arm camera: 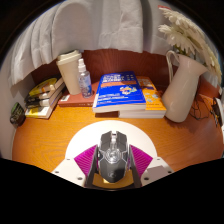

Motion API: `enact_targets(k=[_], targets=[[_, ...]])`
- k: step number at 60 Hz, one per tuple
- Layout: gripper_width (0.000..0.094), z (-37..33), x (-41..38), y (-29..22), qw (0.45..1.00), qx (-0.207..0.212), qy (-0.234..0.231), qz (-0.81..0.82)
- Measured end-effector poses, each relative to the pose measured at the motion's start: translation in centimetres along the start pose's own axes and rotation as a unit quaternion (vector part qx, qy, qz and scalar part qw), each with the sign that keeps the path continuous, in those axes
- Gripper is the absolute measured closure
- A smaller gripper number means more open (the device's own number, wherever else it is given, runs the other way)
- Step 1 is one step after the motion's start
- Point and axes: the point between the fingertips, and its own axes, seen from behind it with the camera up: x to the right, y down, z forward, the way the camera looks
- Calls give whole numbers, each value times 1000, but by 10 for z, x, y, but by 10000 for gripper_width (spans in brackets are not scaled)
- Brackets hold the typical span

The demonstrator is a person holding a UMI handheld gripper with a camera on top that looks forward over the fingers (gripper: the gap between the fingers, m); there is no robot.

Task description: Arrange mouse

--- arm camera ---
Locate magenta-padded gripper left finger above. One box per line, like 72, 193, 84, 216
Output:
51, 143, 100, 188

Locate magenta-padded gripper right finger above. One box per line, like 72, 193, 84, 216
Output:
128, 143, 175, 188

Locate grey and black computer mouse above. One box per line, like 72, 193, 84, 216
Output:
96, 130, 132, 184

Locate white black yellow mouse pad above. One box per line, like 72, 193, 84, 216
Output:
64, 119, 158, 189

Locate white book with yellow spine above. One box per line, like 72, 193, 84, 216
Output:
24, 92, 63, 120

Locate dark red book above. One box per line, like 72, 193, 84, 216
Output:
57, 81, 101, 108

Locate orange book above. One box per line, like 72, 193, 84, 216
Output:
118, 75, 167, 119

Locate black mug with green inside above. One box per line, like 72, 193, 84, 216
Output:
9, 101, 27, 128

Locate white jug vase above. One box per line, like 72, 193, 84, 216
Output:
161, 49, 208, 123

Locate blue book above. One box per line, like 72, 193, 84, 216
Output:
92, 70, 147, 114

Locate yellow and black book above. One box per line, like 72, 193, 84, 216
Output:
28, 77, 64, 98

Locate clear spray bottle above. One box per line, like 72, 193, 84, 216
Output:
77, 58, 93, 99

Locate beige lidded tumbler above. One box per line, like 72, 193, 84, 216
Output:
55, 49, 83, 96

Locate white and pink flowers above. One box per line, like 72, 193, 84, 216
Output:
157, 4, 223, 84

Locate white pleated curtain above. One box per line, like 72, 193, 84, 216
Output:
9, 0, 174, 88

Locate black cable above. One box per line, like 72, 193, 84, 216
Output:
189, 94, 221, 128

